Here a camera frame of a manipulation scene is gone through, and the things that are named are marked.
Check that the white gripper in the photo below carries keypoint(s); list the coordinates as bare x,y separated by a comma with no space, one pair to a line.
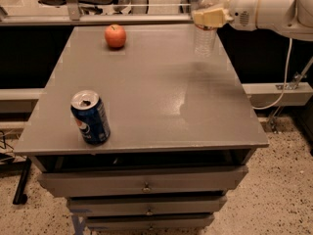
242,13

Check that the clear plastic water bottle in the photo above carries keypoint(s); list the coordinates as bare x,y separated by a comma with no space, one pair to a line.
204,35

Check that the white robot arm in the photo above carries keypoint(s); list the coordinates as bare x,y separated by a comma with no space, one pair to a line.
289,18

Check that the red apple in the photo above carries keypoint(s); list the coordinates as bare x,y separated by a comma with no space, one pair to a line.
115,36

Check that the grey drawer cabinet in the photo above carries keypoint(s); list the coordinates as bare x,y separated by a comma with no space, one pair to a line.
166,107

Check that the blue Pepsi can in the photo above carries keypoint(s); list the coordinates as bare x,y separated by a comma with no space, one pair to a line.
89,112

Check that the top grey drawer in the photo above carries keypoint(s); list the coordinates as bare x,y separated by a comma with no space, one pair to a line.
143,181

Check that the grey drawer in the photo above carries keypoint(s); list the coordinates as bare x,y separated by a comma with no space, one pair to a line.
149,222
147,205
143,181

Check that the middle grey drawer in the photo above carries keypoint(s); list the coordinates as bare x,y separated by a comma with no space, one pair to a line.
147,205

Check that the bottom grey drawer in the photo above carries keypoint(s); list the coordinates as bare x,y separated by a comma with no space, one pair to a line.
149,222

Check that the black stand leg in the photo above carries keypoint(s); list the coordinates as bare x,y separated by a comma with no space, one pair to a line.
20,197

